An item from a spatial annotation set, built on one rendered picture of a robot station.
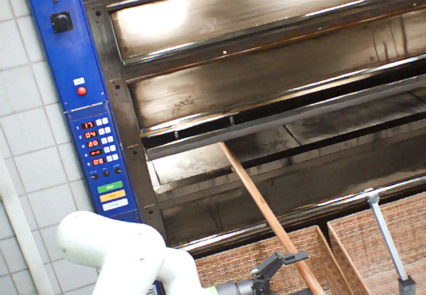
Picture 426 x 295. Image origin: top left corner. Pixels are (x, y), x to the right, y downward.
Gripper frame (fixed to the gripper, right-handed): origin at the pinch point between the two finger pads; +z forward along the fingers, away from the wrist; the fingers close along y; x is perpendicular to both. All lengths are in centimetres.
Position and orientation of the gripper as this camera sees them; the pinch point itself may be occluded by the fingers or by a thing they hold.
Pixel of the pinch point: (305, 274)
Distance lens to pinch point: 184.6
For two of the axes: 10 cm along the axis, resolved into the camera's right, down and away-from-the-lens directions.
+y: 1.7, 8.8, 4.4
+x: 2.5, 4.0, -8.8
